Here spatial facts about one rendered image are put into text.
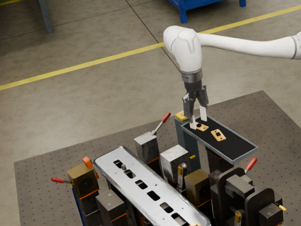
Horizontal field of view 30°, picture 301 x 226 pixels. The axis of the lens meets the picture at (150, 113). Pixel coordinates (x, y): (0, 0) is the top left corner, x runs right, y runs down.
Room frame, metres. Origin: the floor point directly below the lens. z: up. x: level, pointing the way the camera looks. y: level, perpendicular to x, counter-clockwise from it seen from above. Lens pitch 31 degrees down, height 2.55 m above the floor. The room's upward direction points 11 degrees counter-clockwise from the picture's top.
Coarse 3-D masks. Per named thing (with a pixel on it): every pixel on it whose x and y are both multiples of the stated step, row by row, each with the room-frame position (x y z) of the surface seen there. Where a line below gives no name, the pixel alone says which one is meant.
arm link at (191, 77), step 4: (200, 68) 2.06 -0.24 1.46; (184, 72) 2.06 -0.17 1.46; (188, 72) 2.05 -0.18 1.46; (192, 72) 2.04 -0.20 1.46; (196, 72) 2.05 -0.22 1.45; (200, 72) 2.06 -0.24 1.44; (184, 76) 2.06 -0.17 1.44; (188, 76) 2.05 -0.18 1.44; (192, 76) 2.04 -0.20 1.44; (196, 76) 2.05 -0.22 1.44; (200, 76) 2.06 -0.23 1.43; (184, 80) 2.07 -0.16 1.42; (188, 80) 2.05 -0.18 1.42; (192, 80) 2.04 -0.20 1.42; (196, 80) 2.05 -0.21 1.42
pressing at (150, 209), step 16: (96, 160) 2.21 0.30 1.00; (112, 160) 2.19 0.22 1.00; (128, 160) 2.16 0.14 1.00; (112, 176) 2.06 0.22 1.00; (144, 176) 2.02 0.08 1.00; (128, 192) 1.93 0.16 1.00; (144, 192) 1.90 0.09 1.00; (160, 192) 1.88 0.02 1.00; (176, 192) 1.86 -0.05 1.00; (144, 208) 1.80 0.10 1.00; (160, 208) 1.78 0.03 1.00; (176, 208) 1.77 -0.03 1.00; (192, 208) 1.75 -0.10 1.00; (160, 224) 1.69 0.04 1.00; (176, 224) 1.67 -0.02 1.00; (208, 224) 1.63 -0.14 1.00
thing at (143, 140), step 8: (144, 136) 2.24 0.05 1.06; (152, 136) 2.23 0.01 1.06; (136, 144) 2.23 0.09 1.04; (144, 144) 2.19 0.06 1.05; (152, 144) 2.21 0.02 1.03; (144, 152) 2.18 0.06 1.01; (152, 152) 2.20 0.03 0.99; (144, 160) 2.18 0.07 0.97; (152, 160) 2.20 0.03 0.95; (152, 168) 2.20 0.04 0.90; (160, 168) 2.25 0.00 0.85; (160, 176) 2.22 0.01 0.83
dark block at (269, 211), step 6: (270, 204) 1.55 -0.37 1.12; (264, 210) 1.53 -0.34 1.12; (270, 210) 1.52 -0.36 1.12; (276, 210) 1.52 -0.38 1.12; (264, 216) 1.50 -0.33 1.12; (270, 216) 1.49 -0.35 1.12; (276, 216) 1.50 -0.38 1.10; (264, 222) 1.50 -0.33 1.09; (270, 222) 1.49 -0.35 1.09; (276, 222) 1.50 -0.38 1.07
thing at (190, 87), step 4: (200, 80) 2.07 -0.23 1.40; (188, 84) 2.06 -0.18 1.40; (192, 84) 2.05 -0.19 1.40; (196, 84) 2.05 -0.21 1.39; (200, 84) 2.06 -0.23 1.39; (188, 88) 2.06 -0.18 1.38; (192, 88) 2.05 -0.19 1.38; (196, 88) 2.05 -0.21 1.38; (200, 88) 2.10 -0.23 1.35; (188, 92) 2.06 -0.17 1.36; (192, 92) 2.07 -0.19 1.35; (196, 92) 2.08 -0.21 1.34; (192, 96) 2.06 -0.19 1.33; (196, 96) 2.08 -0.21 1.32
